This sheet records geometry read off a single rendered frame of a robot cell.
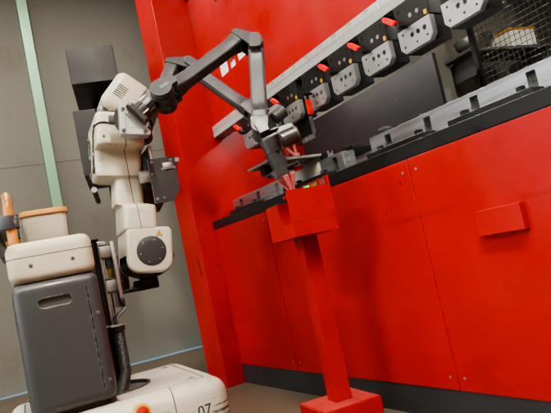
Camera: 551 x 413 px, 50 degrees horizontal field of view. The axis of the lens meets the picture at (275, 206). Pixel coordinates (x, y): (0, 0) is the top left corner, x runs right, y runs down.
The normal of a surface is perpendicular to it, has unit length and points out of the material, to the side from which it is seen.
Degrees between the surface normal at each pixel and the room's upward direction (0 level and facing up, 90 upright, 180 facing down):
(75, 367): 90
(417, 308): 90
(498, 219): 90
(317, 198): 90
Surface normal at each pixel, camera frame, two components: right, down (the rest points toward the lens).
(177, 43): 0.48, -0.18
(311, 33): -0.86, 0.14
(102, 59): 0.24, -0.14
